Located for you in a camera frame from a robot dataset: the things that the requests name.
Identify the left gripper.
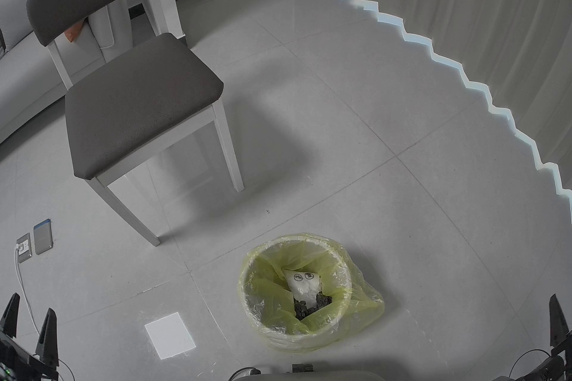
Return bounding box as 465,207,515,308
0,293,60,381

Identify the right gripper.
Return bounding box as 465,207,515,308
548,293,572,369

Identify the yellow plastic bag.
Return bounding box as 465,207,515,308
238,232,385,354

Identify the black plastic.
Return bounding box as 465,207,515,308
292,291,334,320

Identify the white printed wrapper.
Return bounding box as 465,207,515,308
282,268,324,305

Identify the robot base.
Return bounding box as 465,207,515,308
232,363,372,381

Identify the white trash bin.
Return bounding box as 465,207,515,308
241,236,354,343

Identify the white chair dark grey seat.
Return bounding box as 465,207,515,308
25,0,245,247

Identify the pale grey sofa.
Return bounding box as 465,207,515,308
0,0,131,146

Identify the orange cushion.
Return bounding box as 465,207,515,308
64,19,86,43

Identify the white curtain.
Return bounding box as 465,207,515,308
304,0,572,194

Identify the white cable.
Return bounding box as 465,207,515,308
15,240,42,336

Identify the black cable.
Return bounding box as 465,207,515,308
512,349,556,381
228,366,262,381

